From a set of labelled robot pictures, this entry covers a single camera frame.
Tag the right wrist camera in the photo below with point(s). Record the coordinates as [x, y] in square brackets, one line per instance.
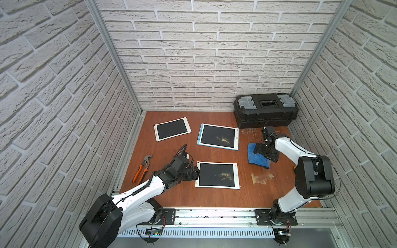
[267, 132]

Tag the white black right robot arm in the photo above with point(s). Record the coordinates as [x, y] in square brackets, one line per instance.
[314, 178]

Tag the small white drawing tablet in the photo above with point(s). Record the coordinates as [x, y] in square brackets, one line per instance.
[171, 129]

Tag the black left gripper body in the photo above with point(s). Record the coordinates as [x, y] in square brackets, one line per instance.
[188, 170]

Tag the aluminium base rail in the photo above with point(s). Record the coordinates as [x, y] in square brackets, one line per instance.
[248, 223]

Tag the aluminium corner post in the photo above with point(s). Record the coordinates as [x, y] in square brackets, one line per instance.
[323, 41]
[108, 41]

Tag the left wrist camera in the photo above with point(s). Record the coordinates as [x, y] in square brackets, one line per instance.
[182, 162]

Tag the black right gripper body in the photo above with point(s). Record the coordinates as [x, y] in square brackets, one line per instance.
[268, 153]

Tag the left aluminium corner post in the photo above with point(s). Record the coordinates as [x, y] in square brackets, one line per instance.
[108, 41]

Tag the black plastic toolbox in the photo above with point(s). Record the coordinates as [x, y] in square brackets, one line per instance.
[264, 110]

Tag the orange handled pliers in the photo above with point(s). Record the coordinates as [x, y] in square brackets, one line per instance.
[142, 170]

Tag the blue microfiber cloth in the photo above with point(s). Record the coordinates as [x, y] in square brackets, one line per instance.
[257, 159]

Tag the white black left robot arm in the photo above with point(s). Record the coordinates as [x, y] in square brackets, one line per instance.
[110, 215]

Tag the blue framed drawing tablet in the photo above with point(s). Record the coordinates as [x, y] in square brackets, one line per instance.
[218, 137]

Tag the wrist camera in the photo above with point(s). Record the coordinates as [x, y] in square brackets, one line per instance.
[267, 132]
[182, 162]

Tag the right aluminium corner post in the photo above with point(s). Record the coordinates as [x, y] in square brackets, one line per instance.
[323, 41]

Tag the large white drawing tablet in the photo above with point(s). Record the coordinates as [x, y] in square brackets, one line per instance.
[217, 175]

